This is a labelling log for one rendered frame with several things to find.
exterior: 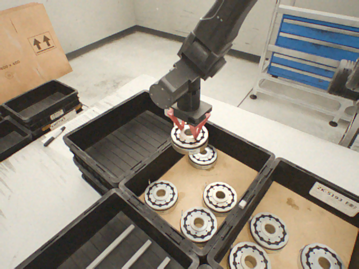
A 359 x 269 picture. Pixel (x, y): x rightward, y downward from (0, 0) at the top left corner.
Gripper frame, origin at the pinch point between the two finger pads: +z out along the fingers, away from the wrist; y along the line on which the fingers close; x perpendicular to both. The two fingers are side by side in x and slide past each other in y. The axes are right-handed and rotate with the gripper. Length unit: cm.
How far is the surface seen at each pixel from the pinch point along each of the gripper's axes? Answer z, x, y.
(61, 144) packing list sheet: 33, -18, -63
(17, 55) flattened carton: 63, 27, -267
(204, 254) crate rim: 11.2, -19.5, 20.1
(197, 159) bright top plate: 19.1, 6.0, -1.6
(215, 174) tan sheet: 22.2, 6.7, 5.9
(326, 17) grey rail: 21, 184, -11
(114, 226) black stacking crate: 20.6, -27.4, -5.5
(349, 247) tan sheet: 23, 10, 47
